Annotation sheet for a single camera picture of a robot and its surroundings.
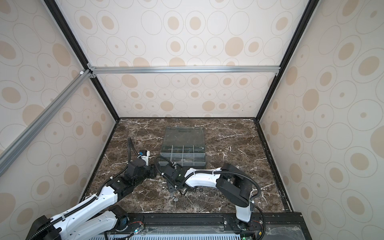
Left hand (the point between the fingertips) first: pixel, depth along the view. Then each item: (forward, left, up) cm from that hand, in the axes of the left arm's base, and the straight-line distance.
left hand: (160, 163), depth 82 cm
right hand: (-9, -6, -11) cm, 16 cm away
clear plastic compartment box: (+17, -12, -9) cm, 23 cm away
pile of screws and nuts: (-15, -8, -11) cm, 20 cm away
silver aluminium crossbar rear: (+54, +30, +24) cm, 66 cm away
